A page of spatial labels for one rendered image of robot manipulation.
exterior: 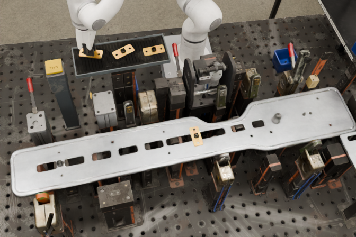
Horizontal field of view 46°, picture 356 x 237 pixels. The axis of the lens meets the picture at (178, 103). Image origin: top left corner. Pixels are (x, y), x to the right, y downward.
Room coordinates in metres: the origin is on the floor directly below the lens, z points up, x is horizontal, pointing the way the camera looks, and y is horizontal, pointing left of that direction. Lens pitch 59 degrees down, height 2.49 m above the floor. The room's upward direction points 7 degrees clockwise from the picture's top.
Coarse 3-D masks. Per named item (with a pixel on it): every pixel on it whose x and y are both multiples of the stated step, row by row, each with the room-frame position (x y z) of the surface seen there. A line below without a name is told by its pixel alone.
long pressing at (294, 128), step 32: (288, 96) 0.98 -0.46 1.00; (320, 96) 1.00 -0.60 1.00; (128, 128) 0.75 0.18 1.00; (160, 128) 0.76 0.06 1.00; (224, 128) 0.80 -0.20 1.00; (256, 128) 0.81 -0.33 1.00; (288, 128) 0.83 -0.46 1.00; (320, 128) 0.85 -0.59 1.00; (352, 128) 0.87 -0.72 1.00; (32, 160) 0.57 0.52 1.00; (64, 160) 0.58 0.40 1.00; (96, 160) 0.60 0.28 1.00; (128, 160) 0.61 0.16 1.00; (160, 160) 0.63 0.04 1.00; (192, 160) 0.65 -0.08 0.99; (32, 192) 0.45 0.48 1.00
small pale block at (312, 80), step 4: (312, 76) 1.06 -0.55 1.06; (316, 76) 1.06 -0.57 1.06; (308, 80) 1.05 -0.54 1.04; (312, 80) 1.03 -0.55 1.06; (316, 80) 1.04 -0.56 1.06; (308, 84) 1.04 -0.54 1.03; (312, 84) 1.03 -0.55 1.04; (316, 84) 1.04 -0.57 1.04; (304, 88) 1.05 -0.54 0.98; (308, 88) 1.03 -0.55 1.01; (312, 88) 1.03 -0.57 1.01
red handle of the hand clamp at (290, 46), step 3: (288, 45) 1.14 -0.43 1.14; (291, 45) 1.14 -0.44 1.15; (288, 48) 1.13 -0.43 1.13; (291, 48) 1.13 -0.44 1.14; (291, 51) 1.12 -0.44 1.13; (291, 54) 1.11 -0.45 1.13; (294, 54) 1.11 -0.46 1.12; (291, 57) 1.10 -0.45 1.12; (294, 57) 1.10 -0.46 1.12; (291, 60) 1.09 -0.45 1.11; (294, 60) 1.09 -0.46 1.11; (291, 63) 1.08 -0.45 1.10; (294, 63) 1.08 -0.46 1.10; (291, 66) 1.08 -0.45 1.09; (294, 66) 1.07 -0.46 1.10; (297, 78) 1.03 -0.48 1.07
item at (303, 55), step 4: (300, 52) 1.05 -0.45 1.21; (304, 52) 1.06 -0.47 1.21; (308, 52) 1.06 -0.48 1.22; (300, 56) 1.04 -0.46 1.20; (304, 56) 1.04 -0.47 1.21; (308, 56) 1.05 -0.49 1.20; (300, 60) 1.04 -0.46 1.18; (304, 60) 1.02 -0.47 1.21; (308, 60) 1.02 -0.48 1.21; (296, 64) 1.05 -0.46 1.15; (300, 64) 1.05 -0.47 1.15; (304, 64) 1.04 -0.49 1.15; (296, 68) 1.03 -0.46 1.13; (300, 68) 1.05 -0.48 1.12; (304, 68) 1.04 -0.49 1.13; (292, 72) 1.04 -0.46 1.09; (296, 72) 1.03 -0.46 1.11; (300, 72) 1.04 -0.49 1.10; (292, 76) 1.03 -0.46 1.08; (300, 76) 1.03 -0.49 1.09
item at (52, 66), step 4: (48, 60) 0.92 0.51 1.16; (52, 60) 0.92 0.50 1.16; (56, 60) 0.92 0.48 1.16; (60, 60) 0.92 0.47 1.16; (48, 64) 0.90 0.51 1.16; (52, 64) 0.90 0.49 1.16; (56, 64) 0.90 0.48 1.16; (60, 64) 0.91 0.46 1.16; (48, 68) 0.88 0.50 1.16; (52, 68) 0.88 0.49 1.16; (56, 68) 0.89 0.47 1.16; (60, 68) 0.89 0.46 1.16; (48, 72) 0.86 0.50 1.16; (52, 72) 0.87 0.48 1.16; (56, 72) 0.87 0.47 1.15
